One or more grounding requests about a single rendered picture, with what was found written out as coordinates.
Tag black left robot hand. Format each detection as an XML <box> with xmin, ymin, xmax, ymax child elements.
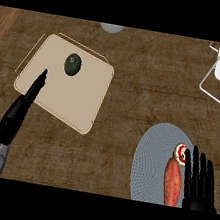
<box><xmin>0</xmin><ymin>61</ymin><xmax>50</xmax><ymax>151</ymax></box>

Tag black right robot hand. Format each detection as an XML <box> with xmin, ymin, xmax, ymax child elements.
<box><xmin>175</xmin><ymin>143</ymin><xmax>220</xmax><ymax>215</ymax></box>

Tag red and white cupcake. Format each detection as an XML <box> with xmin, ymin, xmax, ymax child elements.
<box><xmin>172</xmin><ymin>142</ymin><xmax>189</xmax><ymax>167</ymax></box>

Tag grey oval placemat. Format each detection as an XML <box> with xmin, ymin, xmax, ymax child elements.
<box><xmin>126</xmin><ymin>118</ymin><xmax>199</xmax><ymax>210</ymax></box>

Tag orange sweet potato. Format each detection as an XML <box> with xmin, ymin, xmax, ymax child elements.
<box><xmin>158</xmin><ymin>155</ymin><xmax>187</xmax><ymax>209</ymax></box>

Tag beige cutting board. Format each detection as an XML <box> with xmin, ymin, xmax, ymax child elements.
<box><xmin>6</xmin><ymin>25</ymin><xmax>120</xmax><ymax>139</ymax></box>

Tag dark green avocado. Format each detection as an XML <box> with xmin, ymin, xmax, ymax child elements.
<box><xmin>62</xmin><ymin>51</ymin><xmax>84</xmax><ymax>78</ymax></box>

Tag pale grey round object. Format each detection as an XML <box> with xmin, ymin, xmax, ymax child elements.
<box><xmin>98</xmin><ymin>21</ymin><xmax>126</xmax><ymax>36</ymax></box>

